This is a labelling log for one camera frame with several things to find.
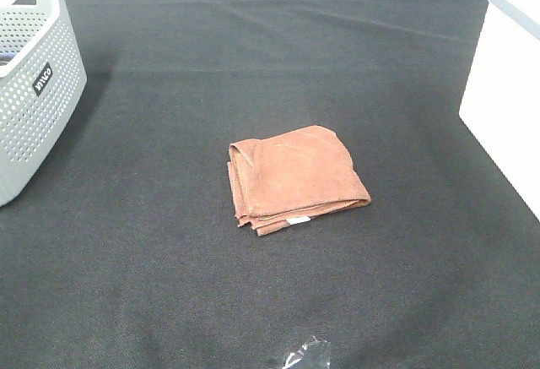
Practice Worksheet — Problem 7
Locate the folded brown towel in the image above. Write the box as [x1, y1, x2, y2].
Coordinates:
[227, 125, 371, 236]

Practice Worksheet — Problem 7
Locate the black table mat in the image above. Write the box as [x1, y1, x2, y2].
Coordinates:
[1, 0, 539, 368]

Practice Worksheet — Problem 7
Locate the clear tape piece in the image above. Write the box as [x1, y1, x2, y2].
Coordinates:
[266, 336, 332, 369]

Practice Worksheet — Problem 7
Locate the white box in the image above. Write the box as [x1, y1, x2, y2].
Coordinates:
[458, 0, 540, 167]

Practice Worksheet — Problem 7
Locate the grey perforated plastic basket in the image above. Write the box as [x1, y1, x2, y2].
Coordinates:
[1, 0, 87, 204]

